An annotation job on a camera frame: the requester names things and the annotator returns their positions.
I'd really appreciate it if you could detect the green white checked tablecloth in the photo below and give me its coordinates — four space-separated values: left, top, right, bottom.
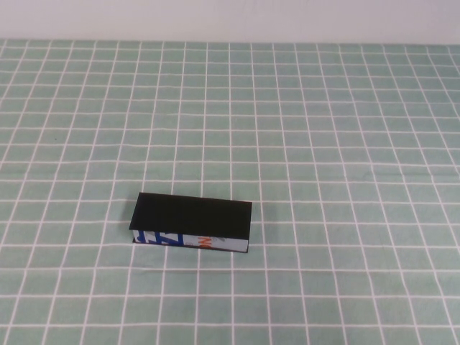
0 38 460 345

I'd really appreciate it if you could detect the black printed glasses case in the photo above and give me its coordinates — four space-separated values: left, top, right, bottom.
129 192 253 254

